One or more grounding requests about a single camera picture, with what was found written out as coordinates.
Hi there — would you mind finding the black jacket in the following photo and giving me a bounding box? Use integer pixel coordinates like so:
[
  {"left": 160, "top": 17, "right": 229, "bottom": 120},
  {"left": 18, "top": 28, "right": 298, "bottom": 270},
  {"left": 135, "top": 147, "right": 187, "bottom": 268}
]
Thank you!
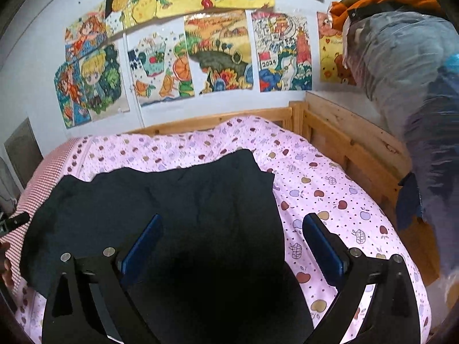
[{"left": 20, "top": 148, "right": 313, "bottom": 344}]

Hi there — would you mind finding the blond character drawing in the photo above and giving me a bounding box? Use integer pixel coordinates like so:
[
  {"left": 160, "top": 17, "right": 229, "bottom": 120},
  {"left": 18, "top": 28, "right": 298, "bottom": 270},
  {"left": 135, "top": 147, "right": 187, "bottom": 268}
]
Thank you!
[{"left": 80, "top": 42, "right": 131, "bottom": 121}]

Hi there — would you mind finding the orange-haired girl drawing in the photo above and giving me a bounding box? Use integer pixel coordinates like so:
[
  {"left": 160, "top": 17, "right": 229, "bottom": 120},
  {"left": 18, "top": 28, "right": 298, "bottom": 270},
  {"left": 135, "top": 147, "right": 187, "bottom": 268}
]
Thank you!
[{"left": 65, "top": 1, "right": 109, "bottom": 57}]

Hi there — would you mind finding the yellow pineapple drawing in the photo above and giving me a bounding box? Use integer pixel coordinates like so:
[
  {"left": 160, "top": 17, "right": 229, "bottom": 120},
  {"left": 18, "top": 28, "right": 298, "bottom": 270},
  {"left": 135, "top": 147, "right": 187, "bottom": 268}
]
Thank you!
[{"left": 105, "top": 0, "right": 157, "bottom": 36}]

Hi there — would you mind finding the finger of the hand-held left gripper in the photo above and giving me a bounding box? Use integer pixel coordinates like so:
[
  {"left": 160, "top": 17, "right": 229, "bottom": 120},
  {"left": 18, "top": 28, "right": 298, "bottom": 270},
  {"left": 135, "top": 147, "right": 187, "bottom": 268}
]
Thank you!
[{"left": 0, "top": 213, "right": 30, "bottom": 232}]

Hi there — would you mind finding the person's left hand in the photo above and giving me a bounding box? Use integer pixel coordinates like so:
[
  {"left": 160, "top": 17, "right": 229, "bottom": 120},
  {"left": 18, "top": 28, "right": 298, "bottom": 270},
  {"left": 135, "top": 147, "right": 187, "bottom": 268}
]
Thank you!
[{"left": 0, "top": 242, "right": 14, "bottom": 289}]

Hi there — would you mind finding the red checkered bed sheet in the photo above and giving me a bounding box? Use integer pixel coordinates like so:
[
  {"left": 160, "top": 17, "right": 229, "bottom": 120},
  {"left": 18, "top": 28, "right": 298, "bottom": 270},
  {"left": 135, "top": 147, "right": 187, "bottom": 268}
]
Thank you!
[{"left": 9, "top": 138, "right": 84, "bottom": 287}]

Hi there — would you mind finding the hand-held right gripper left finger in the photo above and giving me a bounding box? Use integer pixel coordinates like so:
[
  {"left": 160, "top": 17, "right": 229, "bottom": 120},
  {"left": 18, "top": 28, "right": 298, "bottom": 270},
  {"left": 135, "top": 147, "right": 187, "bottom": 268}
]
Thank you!
[{"left": 42, "top": 213, "right": 164, "bottom": 344}]

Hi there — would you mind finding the wooden bed frame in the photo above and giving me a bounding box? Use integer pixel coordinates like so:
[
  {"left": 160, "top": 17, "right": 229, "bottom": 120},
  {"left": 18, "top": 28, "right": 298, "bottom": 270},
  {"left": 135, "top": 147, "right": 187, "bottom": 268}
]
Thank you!
[{"left": 125, "top": 91, "right": 442, "bottom": 284}]

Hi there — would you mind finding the landscape wall drawing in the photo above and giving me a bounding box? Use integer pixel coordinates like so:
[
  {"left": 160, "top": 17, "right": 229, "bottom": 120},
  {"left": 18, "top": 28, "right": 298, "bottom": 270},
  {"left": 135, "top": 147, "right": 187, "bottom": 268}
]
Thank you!
[{"left": 183, "top": 9, "right": 254, "bottom": 96}]

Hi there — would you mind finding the grey wall panel door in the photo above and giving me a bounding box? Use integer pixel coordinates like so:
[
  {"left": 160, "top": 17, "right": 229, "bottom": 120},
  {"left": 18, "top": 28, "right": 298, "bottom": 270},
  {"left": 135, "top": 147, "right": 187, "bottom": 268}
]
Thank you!
[{"left": 3, "top": 116, "right": 44, "bottom": 179}]

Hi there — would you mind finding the orange cloth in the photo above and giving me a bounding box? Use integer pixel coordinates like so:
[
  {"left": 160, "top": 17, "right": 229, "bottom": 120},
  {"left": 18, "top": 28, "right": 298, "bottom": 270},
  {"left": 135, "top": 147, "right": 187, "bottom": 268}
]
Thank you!
[{"left": 329, "top": 0, "right": 446, "bottom": 23}]

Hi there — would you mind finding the yellow bear drawing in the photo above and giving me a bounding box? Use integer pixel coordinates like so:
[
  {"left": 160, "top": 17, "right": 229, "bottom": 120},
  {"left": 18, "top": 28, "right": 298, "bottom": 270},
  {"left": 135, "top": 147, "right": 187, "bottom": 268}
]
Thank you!
[{"left": 316, "top": 11, "right": 356, "bottom": 85}]

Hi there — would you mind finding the plastic-wrapped bedding bundle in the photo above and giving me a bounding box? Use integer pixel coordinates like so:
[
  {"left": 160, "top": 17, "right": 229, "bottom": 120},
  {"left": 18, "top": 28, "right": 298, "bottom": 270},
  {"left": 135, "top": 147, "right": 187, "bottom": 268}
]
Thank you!
[{"left": 341, "top": 11, "right": 459, "bottom": 294}]

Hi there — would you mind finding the city towers drawing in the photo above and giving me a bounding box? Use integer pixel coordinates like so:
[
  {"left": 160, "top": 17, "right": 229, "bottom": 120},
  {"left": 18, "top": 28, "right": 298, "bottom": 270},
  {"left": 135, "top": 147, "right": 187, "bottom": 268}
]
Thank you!
[{"left": 250, "top": 10, "right": 313, "bottom": 93}]

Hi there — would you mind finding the turtle drawing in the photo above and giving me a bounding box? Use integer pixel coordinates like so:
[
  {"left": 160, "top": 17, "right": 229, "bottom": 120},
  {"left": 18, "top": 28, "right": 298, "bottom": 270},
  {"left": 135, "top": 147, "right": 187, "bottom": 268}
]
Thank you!
[{"left": 127, "top": 25, "right": 196, "bottom": 108}]

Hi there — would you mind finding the pink apple-print quilt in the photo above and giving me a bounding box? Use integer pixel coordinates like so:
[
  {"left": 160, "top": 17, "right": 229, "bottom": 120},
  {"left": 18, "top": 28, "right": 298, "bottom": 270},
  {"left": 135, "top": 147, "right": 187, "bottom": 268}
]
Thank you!
[{"left": 16, "top": 115, "right": 431, "bottom": 344}]

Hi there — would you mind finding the mermaid drawing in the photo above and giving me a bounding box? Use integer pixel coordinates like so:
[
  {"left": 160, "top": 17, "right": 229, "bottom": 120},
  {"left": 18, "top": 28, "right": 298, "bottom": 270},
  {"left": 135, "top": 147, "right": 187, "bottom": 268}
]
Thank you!
[{"left": 54, "top": 54, "right": 91, "bottom": 130}]

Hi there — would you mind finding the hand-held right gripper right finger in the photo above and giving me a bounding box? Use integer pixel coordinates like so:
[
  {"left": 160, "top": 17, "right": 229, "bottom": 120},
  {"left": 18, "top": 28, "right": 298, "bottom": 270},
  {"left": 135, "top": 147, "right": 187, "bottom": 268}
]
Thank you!
[{"left": 302, "top": 212, "right": 420, "bottom": 344}]

